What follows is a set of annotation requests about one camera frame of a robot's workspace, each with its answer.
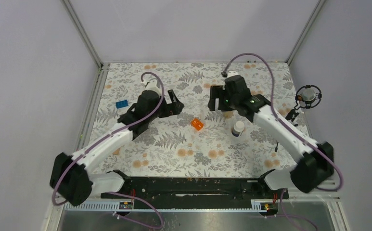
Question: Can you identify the orange pill organizer box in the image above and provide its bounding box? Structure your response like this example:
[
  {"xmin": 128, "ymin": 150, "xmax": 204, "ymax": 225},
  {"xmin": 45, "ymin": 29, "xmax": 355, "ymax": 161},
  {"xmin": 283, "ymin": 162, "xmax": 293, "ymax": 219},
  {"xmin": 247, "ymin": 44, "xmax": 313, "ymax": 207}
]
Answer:
[{"xmin": 191, "ymin": 118, "xmax": 204, "ymax": 131}]

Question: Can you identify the white blue pill bottle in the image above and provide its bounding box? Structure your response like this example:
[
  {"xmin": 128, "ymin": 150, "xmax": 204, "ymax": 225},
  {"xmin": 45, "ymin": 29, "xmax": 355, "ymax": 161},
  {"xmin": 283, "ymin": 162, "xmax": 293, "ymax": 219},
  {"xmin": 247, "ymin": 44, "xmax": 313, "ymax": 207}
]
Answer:
[{"xmin": 231, "ymin": 121, "xmax": 245, "ymax": 137}]

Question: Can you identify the clear pill bottle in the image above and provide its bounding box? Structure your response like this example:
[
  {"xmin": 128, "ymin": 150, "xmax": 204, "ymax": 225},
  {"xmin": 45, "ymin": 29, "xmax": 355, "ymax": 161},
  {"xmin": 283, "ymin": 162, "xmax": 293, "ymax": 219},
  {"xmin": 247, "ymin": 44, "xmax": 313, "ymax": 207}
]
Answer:
[{"xmin": 223, "ymin": 111, "xmax": 234, "ymax": 119}]

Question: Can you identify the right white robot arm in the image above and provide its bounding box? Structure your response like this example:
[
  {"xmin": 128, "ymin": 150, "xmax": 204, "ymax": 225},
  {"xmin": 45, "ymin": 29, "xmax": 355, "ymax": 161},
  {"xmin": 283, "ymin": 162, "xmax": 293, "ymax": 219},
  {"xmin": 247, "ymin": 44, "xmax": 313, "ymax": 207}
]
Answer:
[{"xmin": 207, "ymin": 74, "xmax": 334, "ymax": 198}]

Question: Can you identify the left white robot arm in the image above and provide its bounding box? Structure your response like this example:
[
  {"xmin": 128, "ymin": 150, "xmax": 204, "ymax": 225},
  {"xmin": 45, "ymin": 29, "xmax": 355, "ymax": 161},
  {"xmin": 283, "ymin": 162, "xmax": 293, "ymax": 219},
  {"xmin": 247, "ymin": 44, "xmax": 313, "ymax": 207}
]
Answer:
[{"xmin": 50, "ymin": 80, "xmax": 184, "ymax": 206}]

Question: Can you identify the blue toy brick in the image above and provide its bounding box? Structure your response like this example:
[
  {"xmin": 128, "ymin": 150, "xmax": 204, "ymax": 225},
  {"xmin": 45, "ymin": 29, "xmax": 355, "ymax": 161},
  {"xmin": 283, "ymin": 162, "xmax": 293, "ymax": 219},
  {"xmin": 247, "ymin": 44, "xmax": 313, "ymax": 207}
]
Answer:
[{"xmin": 115, "ymin": 100, "xmax": 128, "ymax": 109}]

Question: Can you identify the floral patterned mat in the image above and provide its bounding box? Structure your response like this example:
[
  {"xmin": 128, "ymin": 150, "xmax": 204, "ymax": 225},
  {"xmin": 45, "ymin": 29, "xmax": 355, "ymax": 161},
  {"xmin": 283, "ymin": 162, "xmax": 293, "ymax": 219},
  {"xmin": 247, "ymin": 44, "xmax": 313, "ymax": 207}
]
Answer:
[{"xmin": 90, "ymin": 63, "xmax": 295, "ymax": 178}]

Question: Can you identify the tan wooden block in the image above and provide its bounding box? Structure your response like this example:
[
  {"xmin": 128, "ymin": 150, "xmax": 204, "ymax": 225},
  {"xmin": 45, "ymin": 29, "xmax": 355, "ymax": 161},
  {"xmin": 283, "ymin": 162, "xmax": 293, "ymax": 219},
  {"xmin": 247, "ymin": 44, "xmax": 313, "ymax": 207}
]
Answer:
[{"xmin": 112, "ymin": 148, "xmax": 120, "ymax": 155}]

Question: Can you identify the microphone on black stand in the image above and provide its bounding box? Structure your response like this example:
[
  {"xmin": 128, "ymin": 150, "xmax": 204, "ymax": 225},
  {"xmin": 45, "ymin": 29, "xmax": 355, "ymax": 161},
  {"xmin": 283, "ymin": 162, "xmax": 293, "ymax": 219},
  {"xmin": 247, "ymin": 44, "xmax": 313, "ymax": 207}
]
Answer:
[{"xmin": 285, "ymin": 85, "xmax": 322, "ymax": 127}]

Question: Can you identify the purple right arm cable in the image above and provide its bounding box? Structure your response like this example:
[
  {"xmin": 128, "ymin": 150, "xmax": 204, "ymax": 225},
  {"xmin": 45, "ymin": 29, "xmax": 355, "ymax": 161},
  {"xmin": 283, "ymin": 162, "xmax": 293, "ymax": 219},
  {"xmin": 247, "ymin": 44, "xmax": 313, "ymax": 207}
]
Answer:
[{"xmin": 220, "ymin": 52, "xmax": 344, "ymax": 230}]

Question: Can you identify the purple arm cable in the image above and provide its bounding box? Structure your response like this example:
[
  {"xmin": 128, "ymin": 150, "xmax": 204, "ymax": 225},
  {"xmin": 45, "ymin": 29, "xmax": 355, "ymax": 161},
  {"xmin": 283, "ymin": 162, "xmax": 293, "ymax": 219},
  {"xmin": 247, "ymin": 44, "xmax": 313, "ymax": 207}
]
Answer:
[
  {"xmin": 51, "ymin": 71, "xmax": 166, "ymax": 230},
  {"xmin": 220, "ymin": 52, "xmax": 344, "ymax": 230}
]

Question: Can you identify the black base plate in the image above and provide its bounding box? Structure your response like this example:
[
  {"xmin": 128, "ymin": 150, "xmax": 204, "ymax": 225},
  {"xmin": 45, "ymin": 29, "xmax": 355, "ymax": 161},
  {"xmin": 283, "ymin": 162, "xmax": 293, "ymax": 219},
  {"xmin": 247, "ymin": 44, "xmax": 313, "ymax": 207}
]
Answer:
[{"xmin": 101, "ymin": 171, "xmax": 289, "ymax": 209}]

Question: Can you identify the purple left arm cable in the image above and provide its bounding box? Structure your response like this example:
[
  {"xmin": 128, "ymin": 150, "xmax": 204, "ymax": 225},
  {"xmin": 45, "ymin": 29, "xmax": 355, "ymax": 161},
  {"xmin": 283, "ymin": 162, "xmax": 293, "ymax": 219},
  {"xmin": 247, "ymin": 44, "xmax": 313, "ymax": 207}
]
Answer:
[{"xmin": 51, "ymin": 71, "xmax": 166, "ymax": 230}]

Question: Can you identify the aluminium frame rail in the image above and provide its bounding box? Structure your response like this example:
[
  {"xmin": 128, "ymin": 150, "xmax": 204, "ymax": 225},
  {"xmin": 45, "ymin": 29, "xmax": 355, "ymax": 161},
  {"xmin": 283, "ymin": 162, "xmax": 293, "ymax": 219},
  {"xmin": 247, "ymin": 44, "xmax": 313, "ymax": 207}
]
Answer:
[{"xmin": 66, "ymin": 177, "xmax": 339, "ymax": 213}]

